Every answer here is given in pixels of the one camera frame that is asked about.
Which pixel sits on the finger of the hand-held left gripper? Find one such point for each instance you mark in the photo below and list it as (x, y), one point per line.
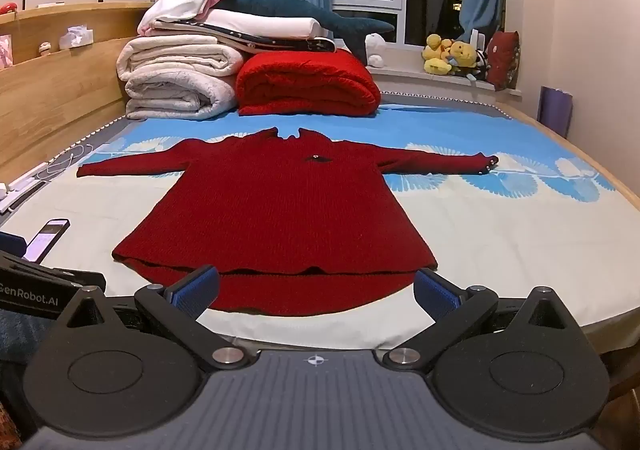
(12, 244)

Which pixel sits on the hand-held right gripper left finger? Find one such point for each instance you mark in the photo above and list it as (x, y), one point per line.
(196, 291)

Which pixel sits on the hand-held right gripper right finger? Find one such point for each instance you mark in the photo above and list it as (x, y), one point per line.
(434, 297)

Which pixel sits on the dark red knit sweater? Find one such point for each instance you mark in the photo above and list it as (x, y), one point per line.
(280, 210)

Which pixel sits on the smartphone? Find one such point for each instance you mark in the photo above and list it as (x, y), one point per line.
(47, 239)

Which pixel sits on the dark blue cloth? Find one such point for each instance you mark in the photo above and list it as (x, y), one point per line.
(20, 335)

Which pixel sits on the white power strip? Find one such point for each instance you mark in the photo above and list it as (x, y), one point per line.
(22, 182)

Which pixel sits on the blue and white printed bedsheet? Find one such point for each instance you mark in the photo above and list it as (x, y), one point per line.
(500, 230)

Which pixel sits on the wooden headboard shelf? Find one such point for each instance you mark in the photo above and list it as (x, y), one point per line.
(55, 100)

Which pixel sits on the pink box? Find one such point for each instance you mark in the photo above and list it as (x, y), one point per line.
(5, 51)

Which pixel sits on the white fleece folded blanket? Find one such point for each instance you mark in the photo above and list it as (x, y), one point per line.
(175, 55)
(175, 95)

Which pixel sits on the small figurine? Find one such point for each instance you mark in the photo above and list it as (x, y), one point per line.
(45, 48)

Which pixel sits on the tissue box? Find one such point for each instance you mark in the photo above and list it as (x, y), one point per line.
(76, 37)

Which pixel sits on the purple rolled mat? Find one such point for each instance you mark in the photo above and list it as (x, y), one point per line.
(555, 111)

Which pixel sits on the bright red folded blanket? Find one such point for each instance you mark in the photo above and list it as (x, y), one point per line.
(307, 83)

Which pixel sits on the red round object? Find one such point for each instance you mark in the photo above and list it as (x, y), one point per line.
(7, 8)

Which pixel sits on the striped plush toy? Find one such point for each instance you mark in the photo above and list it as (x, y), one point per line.
(479, 65)

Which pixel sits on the yellow plush toy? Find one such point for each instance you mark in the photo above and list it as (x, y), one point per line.
(436, 55)
(462, 56)

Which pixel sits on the dark red cushion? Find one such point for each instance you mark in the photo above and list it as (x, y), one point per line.
(502, 60)

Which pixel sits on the small white plush toy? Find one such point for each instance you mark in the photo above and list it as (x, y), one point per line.
(375, 50)

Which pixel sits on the dark patterned folded mat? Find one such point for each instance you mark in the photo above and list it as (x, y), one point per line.
(280, 43)

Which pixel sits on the white folded sheet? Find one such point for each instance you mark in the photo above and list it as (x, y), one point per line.
(260, 24)

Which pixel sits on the pink and white cloth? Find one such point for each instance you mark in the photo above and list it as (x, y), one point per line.
(180, 3)

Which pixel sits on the dark teal cloth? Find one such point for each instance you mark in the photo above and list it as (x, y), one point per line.
(295, 8)

